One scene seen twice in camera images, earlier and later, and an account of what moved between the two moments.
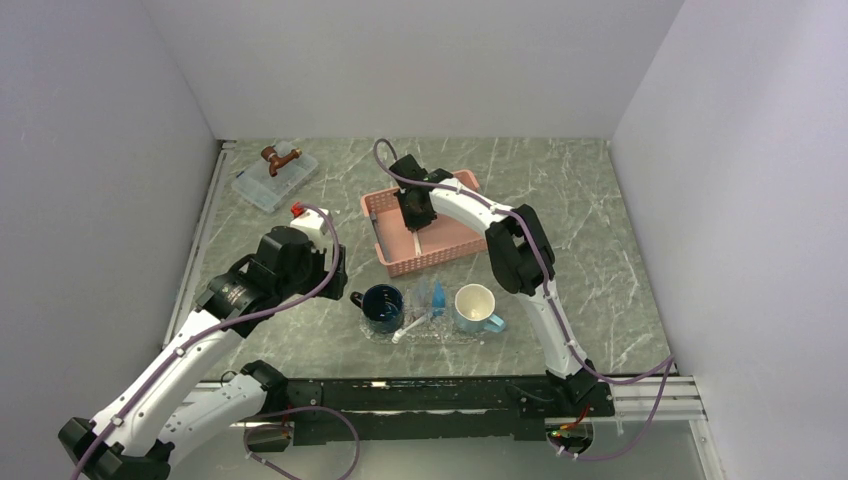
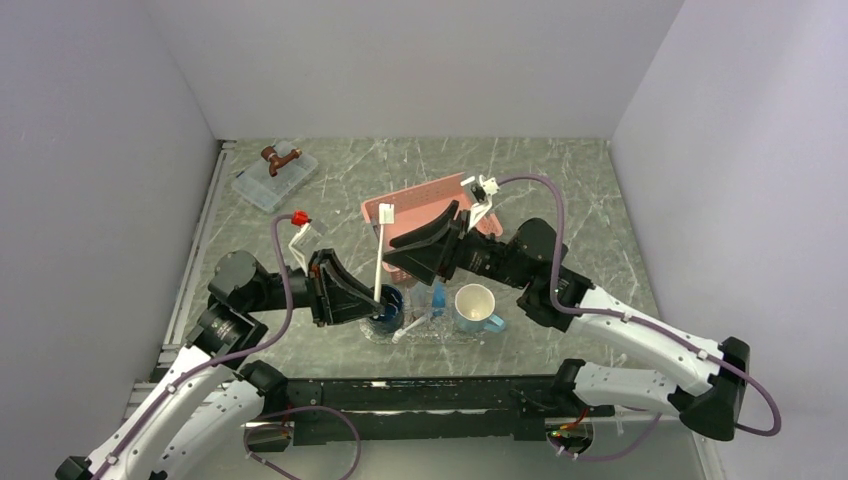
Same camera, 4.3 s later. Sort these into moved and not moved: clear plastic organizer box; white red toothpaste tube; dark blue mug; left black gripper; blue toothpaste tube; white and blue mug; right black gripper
Moved: right black gripper; left black gripper
Not moved: white and blue mug; white red toothpaste tube; dark blue mug; blue toothpaste tube; clear plastic organizer box
